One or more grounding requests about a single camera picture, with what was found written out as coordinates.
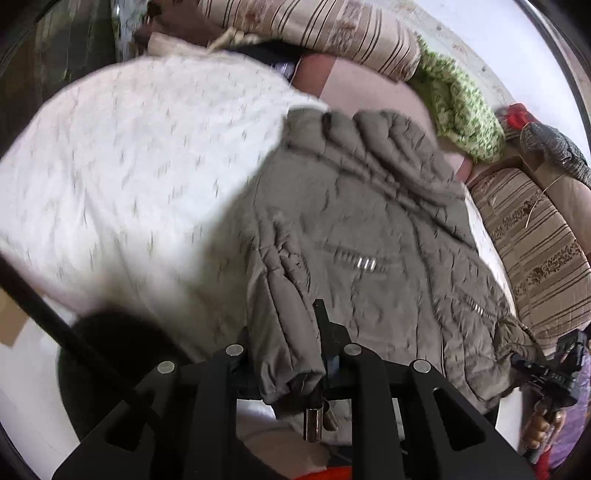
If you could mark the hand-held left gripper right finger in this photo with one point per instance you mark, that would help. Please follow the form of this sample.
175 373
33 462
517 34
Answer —
333 341

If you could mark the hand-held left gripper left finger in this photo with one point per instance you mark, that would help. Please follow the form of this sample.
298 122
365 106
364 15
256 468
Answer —
221 374

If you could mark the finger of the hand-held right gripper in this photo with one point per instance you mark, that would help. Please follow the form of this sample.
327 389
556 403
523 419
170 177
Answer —
542 382
528 363

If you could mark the olive padded hooded jacket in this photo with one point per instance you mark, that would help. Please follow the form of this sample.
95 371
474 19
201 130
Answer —
369 230

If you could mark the person's purple-sleeved right forearm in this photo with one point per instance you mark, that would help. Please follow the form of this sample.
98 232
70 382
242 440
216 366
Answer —
575 434

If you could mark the person's right hand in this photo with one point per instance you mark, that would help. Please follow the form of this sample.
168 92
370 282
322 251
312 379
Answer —
535 431

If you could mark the striped floral sofa cushion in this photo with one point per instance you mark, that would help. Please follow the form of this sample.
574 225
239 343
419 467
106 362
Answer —
535 249

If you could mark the person's red clothing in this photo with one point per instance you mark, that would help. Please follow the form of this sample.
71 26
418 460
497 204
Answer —
330 474

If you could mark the thin straw stalk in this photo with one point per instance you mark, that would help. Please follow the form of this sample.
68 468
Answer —
540 201

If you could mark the brown cardboard box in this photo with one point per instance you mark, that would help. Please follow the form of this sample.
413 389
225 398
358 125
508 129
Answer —
554 173

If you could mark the white leaf-print quilt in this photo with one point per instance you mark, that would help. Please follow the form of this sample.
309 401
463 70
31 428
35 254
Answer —
138 175

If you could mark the grey knit cloth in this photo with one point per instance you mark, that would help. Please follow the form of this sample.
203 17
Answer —
554 143

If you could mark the red object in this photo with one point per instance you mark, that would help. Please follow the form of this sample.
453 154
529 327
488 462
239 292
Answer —
517 117

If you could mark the pink blanket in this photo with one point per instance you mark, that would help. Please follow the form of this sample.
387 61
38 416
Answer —
369 87

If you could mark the green patterned blanket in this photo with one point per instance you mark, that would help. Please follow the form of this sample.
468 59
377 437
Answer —
457 110

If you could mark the dark cloth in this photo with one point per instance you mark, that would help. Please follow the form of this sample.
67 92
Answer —
272 57

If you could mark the striped beige pillow on top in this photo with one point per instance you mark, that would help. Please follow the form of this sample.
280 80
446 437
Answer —
323 27

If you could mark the cream cloth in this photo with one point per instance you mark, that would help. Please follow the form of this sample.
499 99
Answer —
184 44

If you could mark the brown cloth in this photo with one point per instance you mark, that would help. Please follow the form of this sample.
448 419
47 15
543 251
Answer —
166 21

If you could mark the printed plastic packet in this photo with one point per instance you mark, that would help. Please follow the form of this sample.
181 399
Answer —
127 25

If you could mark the wooden door with patterned glass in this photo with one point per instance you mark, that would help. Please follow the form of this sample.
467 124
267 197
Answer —
51 55

